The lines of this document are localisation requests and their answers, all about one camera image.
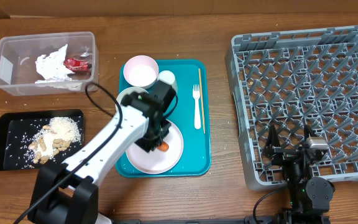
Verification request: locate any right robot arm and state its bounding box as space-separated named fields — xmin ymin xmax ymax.
xmin=263 ymin=124 xmax=335 ymax=224

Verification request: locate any white plastic cup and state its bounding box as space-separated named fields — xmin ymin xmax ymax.
xmin=157 ymin=70 xmax=178 ymax=93

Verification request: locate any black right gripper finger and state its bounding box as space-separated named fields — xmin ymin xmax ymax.
xmin=303 ymin=124 xmax=317 ymax=139
xmin=264 ymin=124 xmax=281 ymax=156

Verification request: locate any light green bowl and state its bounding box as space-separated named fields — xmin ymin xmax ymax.
xmin=116 ymin=86 xmax=148 ymax=105

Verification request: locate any red snack wrapper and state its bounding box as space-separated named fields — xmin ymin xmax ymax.
xmin=63 ymin=58 xmax=92 ymax=72

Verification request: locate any orange carrot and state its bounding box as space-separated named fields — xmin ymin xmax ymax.
xmin=157 ymin=141 xmax=169 ymax=152

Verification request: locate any black rectangular tray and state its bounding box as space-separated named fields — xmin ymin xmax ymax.
xmin=0 ymin=109 xmax=85 ymax=171

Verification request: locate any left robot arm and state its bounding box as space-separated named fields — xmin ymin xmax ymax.
xmin=16 ymin=80 xmax=178 ymax=223

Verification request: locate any wooden chopstick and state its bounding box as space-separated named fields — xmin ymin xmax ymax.
xmin=198 ymin=68 xmax=206 ymax=134

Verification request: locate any crumpled white tissue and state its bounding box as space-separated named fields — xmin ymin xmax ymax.
xmin=35 ymin=44 xmax=74 ymax=83

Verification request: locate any clear plastic waste bin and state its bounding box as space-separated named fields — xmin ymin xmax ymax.
xmin=0 ymin=32 xmax=99 ymax=96

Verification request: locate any teal serving tray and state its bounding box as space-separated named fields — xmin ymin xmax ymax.
xmin=116 ymin=59 xmax=211 ymax=178

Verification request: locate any white plastic fork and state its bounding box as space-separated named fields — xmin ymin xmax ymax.
xmin=193 ymin=84 xmax=201 ymax=129

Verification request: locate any pink bowl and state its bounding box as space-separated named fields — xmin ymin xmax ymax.
xmin=123 ymin=55 xmax=159 ymax=89

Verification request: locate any white round plate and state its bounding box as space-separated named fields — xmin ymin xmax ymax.
xmin=126 ymin=121 xmax=184 ymax=174

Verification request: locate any clear crumpled plastic wrapper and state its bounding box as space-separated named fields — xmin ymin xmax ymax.
xmin=80 ymin=46 xmax=92 ymax=58

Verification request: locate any pile of peanuts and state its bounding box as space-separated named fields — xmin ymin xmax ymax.
xmin=28 ymin=124 xmax=75 ymax=164

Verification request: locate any pile of white rice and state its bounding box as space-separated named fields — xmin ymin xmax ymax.
xmin=3 ymin=117 xmax=82 ymax=170

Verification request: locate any grey dishwasher rack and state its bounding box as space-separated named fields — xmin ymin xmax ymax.
xmin=225 ymin=26 xmax=358 ymax=190

